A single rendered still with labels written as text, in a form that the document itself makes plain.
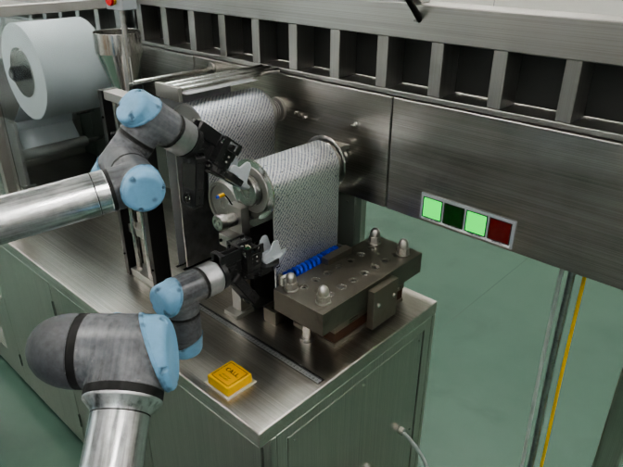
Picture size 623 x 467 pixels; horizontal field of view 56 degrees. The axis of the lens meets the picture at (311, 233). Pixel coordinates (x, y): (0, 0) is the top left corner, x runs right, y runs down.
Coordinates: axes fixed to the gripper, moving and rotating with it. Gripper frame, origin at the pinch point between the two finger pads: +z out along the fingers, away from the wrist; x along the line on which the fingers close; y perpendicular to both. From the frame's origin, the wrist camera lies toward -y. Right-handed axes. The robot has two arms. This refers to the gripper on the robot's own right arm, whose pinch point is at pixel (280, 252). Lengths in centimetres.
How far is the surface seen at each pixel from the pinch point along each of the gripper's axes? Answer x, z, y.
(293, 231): -0.2, 4.4, 4.4
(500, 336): 1, 152, -109
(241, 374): -12.1, -24.3, -16.6
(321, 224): -0.3, 14.7, 2.5
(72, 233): 85, -14, -19
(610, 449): -74, 46, -49
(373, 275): -17.7, 15.0, -6.0
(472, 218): -34.9, 29.4, 10.6
